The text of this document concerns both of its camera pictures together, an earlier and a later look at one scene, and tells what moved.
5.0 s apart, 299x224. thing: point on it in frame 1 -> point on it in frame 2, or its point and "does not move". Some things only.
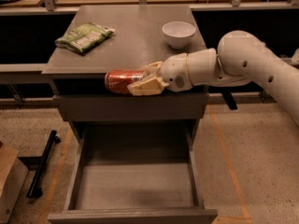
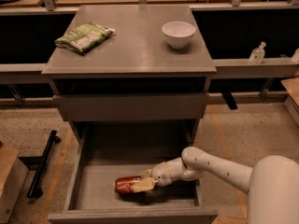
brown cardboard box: (13, 175) does not move
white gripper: (174, 72) -> (160, 174)
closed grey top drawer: (129, 107) does not move
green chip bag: (85, 37) does not move
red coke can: (118, 80) -> (123, 185)
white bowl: (178, 34) does not move
